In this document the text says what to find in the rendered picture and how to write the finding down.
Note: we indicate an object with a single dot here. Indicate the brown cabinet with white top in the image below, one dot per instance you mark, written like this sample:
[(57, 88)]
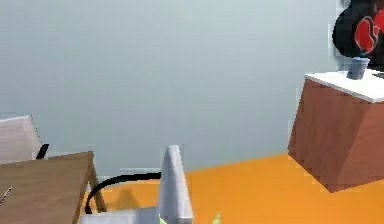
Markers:
[(333, 140)]

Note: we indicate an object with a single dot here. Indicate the thin grey stick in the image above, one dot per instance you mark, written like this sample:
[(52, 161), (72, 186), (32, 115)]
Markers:
[(5, 195)]

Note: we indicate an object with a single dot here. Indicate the pale grey chair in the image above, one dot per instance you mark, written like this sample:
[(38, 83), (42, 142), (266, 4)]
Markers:
[(174, 186)]

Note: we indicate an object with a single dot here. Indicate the black red-leaved houseplant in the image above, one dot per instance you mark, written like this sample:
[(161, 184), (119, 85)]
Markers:
[(360, 33)]

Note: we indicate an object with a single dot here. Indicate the black curved bar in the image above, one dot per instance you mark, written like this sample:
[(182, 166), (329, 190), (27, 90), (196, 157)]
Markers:
[(110, 181)]

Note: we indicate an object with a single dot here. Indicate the brown wooden table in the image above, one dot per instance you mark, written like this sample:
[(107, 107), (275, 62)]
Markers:
[(43, 190)]

